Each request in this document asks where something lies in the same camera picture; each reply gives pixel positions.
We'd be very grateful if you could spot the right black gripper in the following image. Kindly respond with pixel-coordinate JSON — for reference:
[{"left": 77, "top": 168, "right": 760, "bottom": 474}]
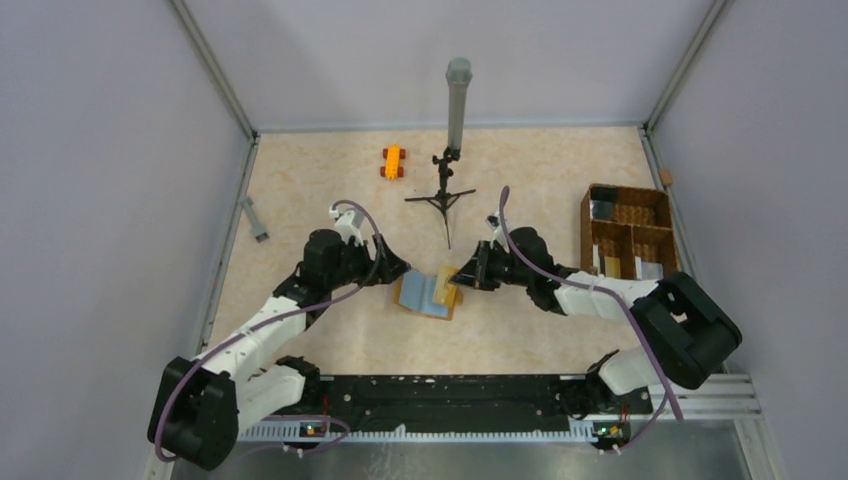
[{"left": 450, "top": 240, "right": 533, "bottom": 292}]

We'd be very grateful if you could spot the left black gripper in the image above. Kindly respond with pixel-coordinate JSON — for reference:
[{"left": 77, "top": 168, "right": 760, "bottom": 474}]
[{"left": 326, "top": 233, "right": 410, "bottom": 290}]

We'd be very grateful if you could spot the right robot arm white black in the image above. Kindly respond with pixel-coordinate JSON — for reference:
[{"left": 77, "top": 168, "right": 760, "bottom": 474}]
[{"left": 450, "top": 227, "right": 743, "bottom": 412}]

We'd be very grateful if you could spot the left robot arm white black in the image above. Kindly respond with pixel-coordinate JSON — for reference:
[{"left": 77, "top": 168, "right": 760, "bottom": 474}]
[{"left": 147, "top": 229, "right": 411, "bottom": 470}]

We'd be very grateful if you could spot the gold card stack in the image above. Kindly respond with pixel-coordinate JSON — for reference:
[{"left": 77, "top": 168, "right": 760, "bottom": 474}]
[{"left": 598, "top": 255, "right": 623, "bottom": 279}]

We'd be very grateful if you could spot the black card stack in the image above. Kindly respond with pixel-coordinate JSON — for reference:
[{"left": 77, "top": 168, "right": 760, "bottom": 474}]
[{"left": 589, "top": 186, "right": 618, "bottom": 221}]

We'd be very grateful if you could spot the silver card stack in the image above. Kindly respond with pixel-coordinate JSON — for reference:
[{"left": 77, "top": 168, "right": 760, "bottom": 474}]
[{"left": 635, "top": 256, "right": 664, "bottom": 280}]

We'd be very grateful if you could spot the orange toy block car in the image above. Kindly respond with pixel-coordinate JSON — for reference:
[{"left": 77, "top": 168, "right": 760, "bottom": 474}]
[{"left": 379, "top": 144, "right": 406, "bottom": 180}]

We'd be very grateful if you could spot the woven wicker divided basket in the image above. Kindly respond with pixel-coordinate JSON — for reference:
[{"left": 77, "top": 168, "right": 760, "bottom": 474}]
[{"left": 580, "top": 183, "right": 680, "bottom": 280}]

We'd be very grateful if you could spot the grey microphone on tripod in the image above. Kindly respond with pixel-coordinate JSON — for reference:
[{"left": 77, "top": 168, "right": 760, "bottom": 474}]
[{"left": 404, "top": 57, "right": 476, "bottom": 248}]

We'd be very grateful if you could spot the small wooden block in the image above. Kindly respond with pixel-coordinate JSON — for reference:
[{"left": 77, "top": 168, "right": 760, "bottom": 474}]
[{"left": 658, "top": 168, "right": 673, "bottom": 188}]

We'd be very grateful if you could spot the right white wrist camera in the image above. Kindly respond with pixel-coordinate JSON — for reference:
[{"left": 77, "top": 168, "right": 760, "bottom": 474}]
[{"left": 486, "top": 212, "right": 502, "bottom": 232}]

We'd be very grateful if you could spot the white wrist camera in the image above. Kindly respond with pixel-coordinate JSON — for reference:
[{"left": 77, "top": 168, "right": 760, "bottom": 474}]
[
  {"left": 329, "top": 207, "right": 365, "bottom": 246},
  {"left": 486, "top": 212, "right": 502, "bottom": 232}
]

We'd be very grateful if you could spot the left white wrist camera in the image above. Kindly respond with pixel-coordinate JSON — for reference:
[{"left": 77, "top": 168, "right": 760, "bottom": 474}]
[{"left": 329, "top": 207, "right": 365, "bottom": 246}]

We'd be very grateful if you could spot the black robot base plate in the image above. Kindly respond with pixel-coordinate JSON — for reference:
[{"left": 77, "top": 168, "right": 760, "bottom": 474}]
[{"left": 276, "top": 357, "right": 653, "bottom": 434}]

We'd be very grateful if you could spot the grey metal bracket tool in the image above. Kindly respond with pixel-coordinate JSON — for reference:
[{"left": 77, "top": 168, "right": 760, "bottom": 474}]
[{"left": 239, "top": 195, "right": 269, "bottom": 243}]

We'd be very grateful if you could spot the white slotted cable duct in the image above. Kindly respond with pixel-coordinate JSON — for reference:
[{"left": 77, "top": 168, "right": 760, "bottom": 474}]
[{"left": 238, "top": 420, "right": 625, "bottom": 445}]

